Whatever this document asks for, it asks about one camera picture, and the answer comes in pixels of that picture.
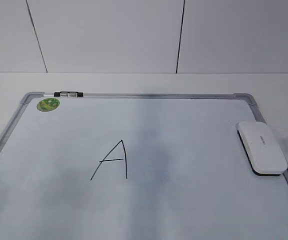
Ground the white board eraser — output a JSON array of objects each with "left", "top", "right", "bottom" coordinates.
[{"left": 236, "top": 121, "right": 288, "bottom": 176}]

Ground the round green magnet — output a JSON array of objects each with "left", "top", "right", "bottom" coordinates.
[{"left": 36, "top": 98, "right": 60, "bottom": 112}]

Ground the white board with grey frame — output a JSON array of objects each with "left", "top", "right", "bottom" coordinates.
[{"left": 0, "top": 92, "right": 288, "bottom": 240}]

